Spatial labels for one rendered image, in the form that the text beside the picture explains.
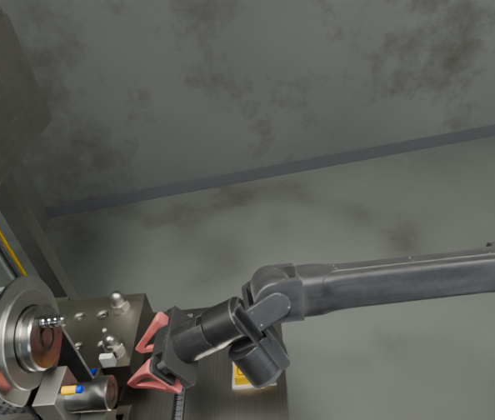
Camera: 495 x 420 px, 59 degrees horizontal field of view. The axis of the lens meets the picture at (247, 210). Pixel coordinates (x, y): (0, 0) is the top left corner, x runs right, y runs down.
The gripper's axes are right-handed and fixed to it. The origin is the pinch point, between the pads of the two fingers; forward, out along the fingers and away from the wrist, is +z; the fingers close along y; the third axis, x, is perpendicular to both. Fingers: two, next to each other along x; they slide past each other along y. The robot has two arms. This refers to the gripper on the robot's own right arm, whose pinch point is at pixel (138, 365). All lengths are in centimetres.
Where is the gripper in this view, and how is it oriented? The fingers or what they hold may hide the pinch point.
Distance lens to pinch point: 72.1
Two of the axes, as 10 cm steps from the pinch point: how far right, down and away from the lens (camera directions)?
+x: -5.9, -6.5, -4.9
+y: 0.0, -6.0, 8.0
